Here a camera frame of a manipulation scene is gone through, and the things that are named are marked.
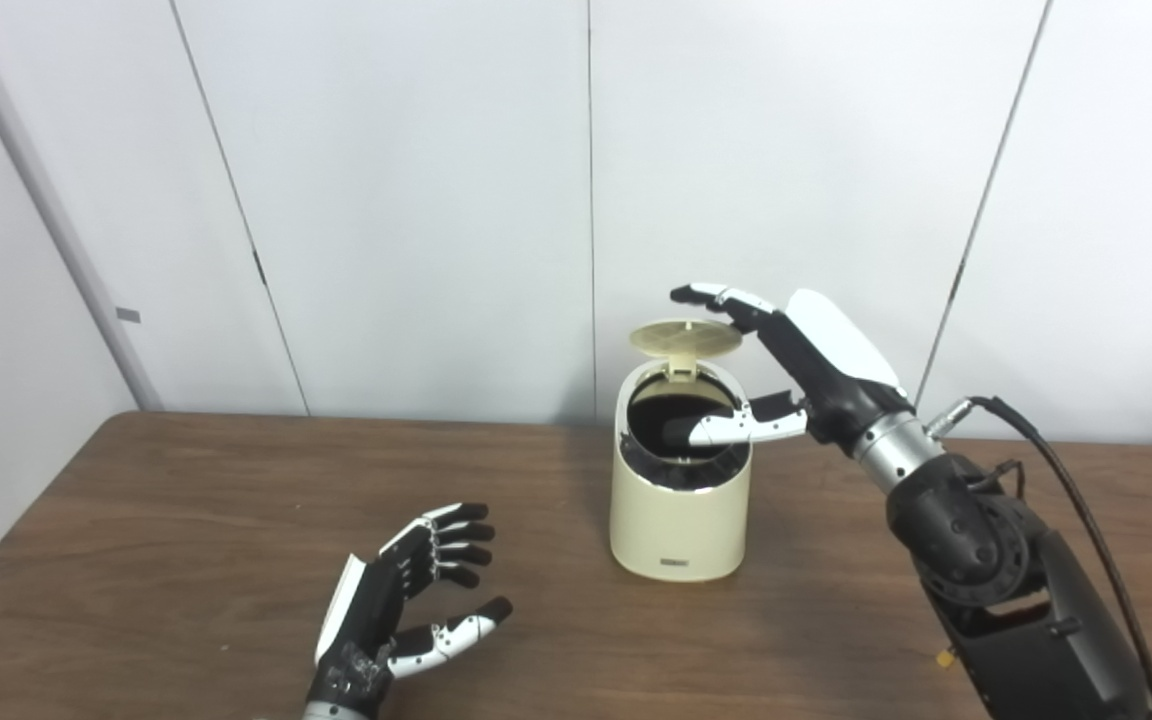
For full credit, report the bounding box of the cream round bin lid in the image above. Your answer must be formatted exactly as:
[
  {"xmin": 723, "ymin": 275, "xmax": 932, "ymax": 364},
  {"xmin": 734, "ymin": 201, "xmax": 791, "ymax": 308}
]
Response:
[{"xmin": 630, "ymin": 318, "xmax": 744, "ymax": 379}]

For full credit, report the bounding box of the grey wall corner post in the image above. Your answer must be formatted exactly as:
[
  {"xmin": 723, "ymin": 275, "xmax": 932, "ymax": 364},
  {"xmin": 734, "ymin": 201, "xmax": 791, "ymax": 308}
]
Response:
[{"xmin": 0, "ymin": 0, "xmax": 165, "ymax": 411}]

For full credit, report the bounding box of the cream-colored round bin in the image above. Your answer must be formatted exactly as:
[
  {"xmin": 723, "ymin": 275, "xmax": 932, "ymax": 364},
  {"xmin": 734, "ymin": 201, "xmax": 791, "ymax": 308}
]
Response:
[{"xmin": 609, "ymin": 360, "xmax": 754, "ymax": 582}]

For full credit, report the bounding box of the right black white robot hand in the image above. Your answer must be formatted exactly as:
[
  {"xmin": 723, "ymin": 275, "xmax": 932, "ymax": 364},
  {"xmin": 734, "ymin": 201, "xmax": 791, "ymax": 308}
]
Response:
[{"xmin": 670, "ymin": 282, "xmax": 915, "ymax": 451}]

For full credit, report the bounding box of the black bin liner bag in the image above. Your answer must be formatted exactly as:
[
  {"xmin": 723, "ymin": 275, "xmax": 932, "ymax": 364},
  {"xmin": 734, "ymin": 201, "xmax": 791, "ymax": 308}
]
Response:
[{"xmin": 619, "ymin": 375, "xmax": 752, "ymax": 493}]

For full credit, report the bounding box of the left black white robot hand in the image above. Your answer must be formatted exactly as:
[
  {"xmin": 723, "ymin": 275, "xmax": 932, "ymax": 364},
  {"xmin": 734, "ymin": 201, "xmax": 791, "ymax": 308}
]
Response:
[{"xmin": 304, "ymin": 502, "xmax": 514, "ymax": 718}]

